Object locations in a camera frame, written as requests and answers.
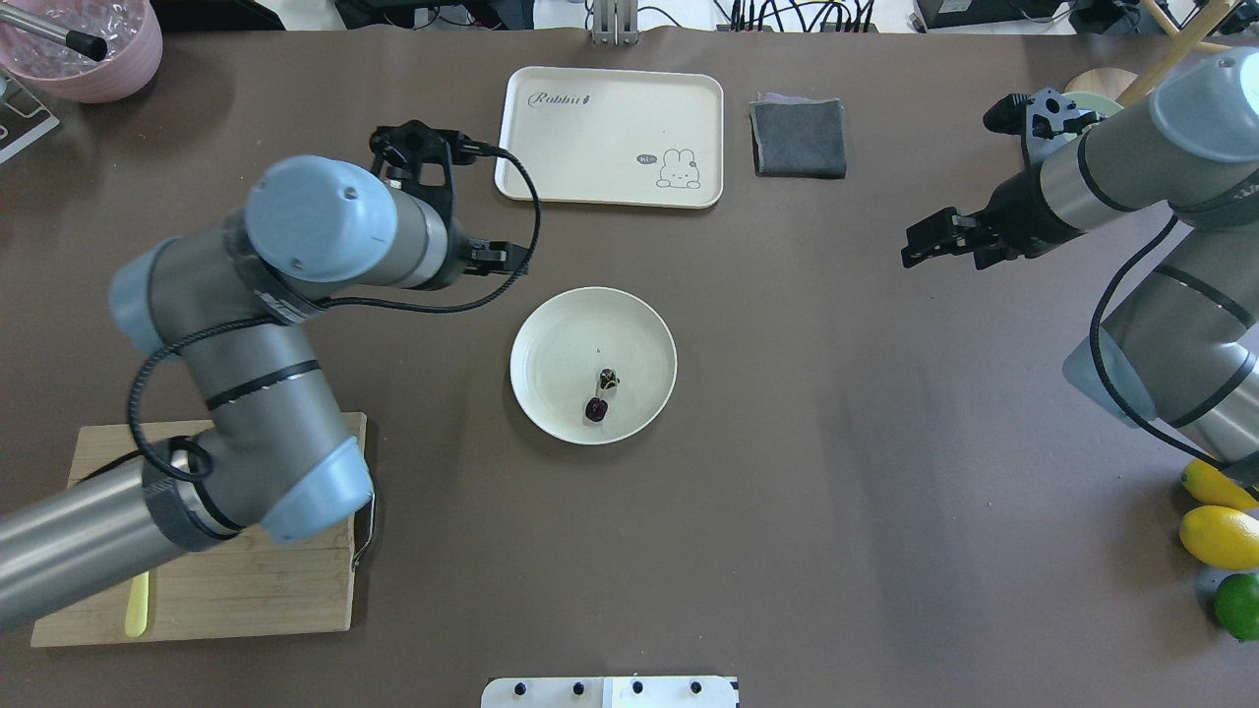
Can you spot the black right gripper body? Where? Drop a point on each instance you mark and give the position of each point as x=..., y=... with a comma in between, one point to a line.
x=1013, y=220

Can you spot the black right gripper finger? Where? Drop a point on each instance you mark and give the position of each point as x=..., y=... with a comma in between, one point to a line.
x=945, y=232

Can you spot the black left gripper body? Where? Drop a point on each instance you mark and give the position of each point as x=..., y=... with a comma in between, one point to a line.
x=460, y=260

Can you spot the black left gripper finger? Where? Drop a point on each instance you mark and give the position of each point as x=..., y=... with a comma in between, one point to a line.
x=484, y=257

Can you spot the white round plate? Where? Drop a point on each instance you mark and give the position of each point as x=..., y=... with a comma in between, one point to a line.
x=562, y=346

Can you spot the dark red cherry pair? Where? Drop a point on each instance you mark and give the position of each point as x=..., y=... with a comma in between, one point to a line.
x=598, y=406

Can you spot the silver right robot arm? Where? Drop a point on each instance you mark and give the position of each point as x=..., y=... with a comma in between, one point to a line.
x=1165, y=349

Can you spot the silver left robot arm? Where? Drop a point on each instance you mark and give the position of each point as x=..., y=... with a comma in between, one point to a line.
x=233, y=421

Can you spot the cream rabbit tray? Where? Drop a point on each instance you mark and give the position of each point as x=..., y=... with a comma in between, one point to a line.
x=613, y=137

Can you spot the mint green bowl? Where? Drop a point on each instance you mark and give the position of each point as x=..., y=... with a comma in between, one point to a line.
x=1102, y=105

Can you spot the wooden cup stand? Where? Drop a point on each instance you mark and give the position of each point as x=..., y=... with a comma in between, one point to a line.
x=1182, y=45

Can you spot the grey folded cloth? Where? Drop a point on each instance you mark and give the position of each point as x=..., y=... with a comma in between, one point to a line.
x=798, y=137

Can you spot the pink ice bowl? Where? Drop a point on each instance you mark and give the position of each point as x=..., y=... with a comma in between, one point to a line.
x=89, y=51

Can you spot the yellow lemon outer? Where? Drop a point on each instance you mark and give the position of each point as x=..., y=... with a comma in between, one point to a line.
x=1210, y=486

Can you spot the yellow lemon near lime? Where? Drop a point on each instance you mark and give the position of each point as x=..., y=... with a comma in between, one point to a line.
x=1220, y=537

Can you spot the bamboo cutting board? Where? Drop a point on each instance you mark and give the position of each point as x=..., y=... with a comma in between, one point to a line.
x=251, y=586

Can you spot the green lime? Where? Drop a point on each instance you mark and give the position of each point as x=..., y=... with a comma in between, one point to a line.
x=1235, y=606

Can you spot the yellow plastic knife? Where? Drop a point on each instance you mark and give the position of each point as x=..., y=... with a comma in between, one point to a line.
x=137, y=613

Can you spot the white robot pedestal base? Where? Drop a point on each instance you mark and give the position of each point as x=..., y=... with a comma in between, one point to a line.
x=613, y=691

